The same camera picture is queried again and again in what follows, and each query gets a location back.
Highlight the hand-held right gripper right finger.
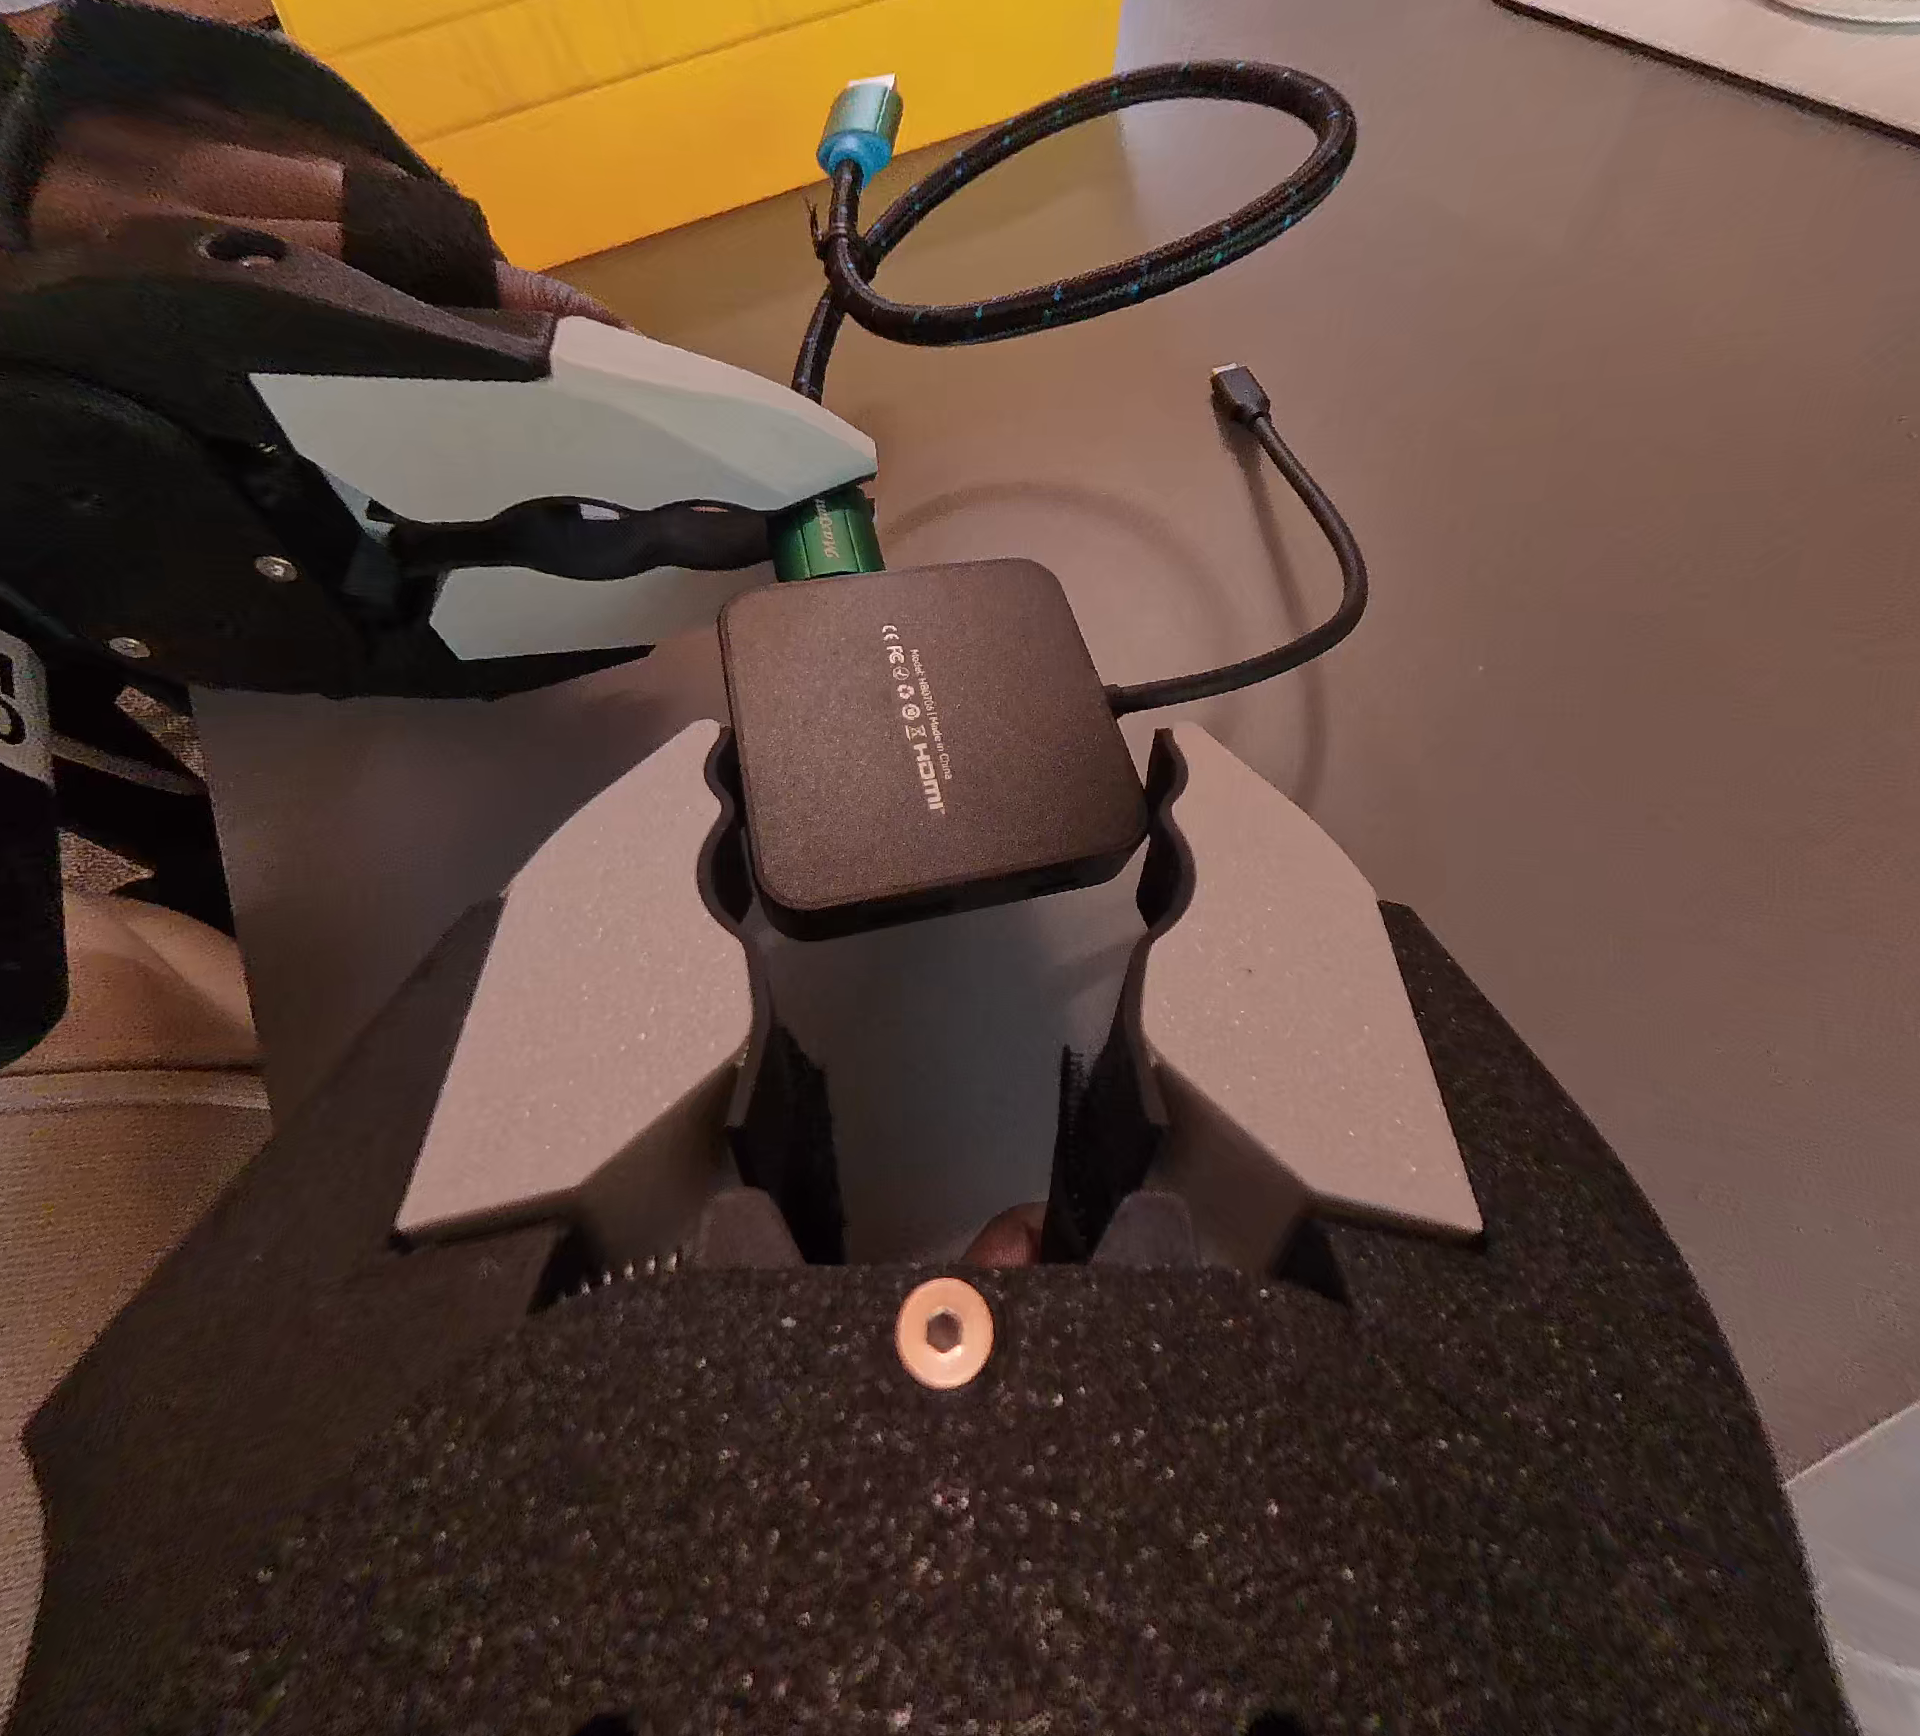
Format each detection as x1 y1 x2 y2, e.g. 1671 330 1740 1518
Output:
1047 720 1487 1270

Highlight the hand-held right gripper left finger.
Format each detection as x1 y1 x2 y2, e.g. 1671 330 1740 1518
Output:
394 720 846 1270

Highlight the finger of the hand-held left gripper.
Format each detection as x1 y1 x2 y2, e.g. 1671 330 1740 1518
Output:
423 546 784 666
248 318 882 575

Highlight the black USB hub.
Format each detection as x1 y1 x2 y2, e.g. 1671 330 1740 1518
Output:
717 364 1372 947

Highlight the green plug braided HDMI cable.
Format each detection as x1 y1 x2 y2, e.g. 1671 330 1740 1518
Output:
768 62 1360 586

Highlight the person's left hand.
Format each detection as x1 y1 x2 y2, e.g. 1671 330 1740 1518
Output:
30 108 625 335

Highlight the person's right hand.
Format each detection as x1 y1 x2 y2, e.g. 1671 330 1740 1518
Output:
960 1198 1052 1270

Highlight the yellow plastic bin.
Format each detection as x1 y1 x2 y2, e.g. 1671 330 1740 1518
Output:
257 0 1151 267

